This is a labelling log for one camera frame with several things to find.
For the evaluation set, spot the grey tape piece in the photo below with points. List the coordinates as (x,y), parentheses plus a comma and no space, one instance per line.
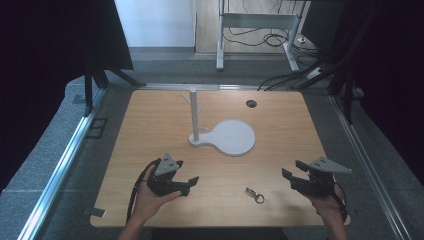
(95,211)

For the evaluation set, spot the person's left hand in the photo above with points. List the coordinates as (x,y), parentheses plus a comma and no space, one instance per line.
(148,203)

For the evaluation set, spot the small white plug adaptor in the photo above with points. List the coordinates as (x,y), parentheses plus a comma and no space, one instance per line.
(301,40)

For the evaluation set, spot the black curtain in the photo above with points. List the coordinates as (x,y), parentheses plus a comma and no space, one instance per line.
(393,83)
(50,66)

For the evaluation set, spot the black table grommet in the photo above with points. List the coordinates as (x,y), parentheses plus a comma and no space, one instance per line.
(251,103)

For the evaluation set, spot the white power strip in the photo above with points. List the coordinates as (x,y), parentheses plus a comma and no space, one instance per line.
(314,73)

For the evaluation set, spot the black metal stand legs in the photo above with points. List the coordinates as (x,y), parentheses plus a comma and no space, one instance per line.
(100,78)

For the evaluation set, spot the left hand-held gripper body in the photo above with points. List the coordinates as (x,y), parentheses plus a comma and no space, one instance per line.
(165,166)

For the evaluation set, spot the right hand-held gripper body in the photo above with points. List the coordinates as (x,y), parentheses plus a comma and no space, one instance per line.
(316,186)

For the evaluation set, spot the white tree-shaped hanging stand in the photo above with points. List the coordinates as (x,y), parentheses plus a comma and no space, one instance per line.
(231,137)

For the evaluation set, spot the white metal desk frame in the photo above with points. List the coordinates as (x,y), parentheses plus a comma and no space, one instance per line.
(256,20)

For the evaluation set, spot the person's right hand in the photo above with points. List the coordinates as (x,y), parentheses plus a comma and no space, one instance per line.
(330,208)

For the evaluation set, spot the aluminium rail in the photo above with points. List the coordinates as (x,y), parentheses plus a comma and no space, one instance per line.
(370,166)
(61,163)

